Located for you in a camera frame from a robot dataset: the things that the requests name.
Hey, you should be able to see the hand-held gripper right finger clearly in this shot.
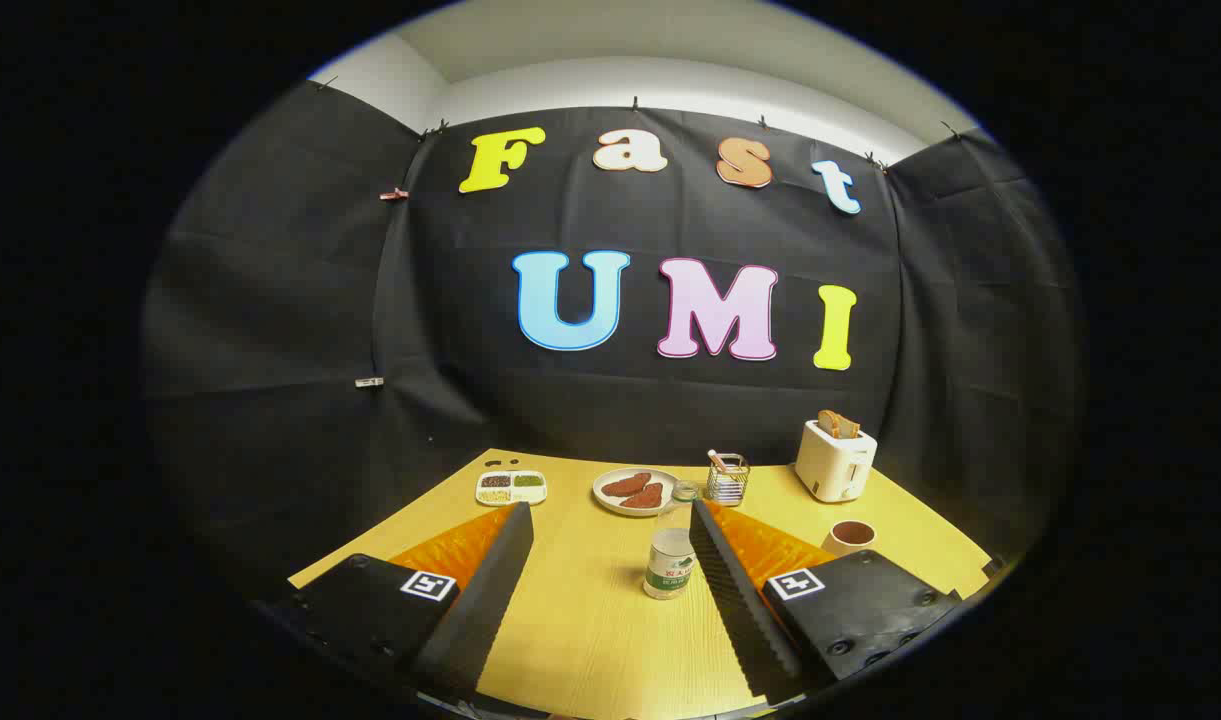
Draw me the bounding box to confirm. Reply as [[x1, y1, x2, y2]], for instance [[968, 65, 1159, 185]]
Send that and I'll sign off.
[[688, 498, 963, 706]]

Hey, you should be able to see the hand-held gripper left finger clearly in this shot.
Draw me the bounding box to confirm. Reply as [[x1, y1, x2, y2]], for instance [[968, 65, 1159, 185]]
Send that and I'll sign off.
[[255, 501, 536, 701]]

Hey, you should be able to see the clear plastic juice bottle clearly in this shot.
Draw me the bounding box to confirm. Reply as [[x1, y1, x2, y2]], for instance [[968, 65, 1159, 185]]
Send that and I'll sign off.
[[643, 480, 701, 601]]

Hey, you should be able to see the cream cup with wooden handle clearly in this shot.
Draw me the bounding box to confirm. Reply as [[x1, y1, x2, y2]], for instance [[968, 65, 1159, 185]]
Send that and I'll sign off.
[[822, 519, 878, 558]]

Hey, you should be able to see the white divided condiment tray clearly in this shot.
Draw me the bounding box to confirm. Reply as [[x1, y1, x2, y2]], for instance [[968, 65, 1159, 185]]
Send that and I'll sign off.
[[475, 470, 548, 507]]

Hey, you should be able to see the wooden table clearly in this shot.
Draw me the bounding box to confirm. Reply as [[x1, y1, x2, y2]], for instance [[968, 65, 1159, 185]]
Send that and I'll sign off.
[[288, 448, 993, 720]]

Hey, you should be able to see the white round plate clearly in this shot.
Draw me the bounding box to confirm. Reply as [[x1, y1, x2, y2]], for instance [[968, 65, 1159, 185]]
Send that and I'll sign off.
[[592, 467, 683, 517]]

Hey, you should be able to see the white toaster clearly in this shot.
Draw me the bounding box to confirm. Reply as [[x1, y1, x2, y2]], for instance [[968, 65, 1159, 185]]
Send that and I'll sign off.
[[795, 419, 879, 503]]

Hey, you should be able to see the black backdrop cloth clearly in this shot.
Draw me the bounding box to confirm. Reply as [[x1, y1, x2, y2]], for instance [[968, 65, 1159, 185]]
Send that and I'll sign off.
[[140, 80, 1086, 601]]

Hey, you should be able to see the wire basket holder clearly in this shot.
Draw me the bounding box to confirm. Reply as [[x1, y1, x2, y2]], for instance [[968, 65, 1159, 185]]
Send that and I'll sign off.
[[707, 453, 750, 507]]

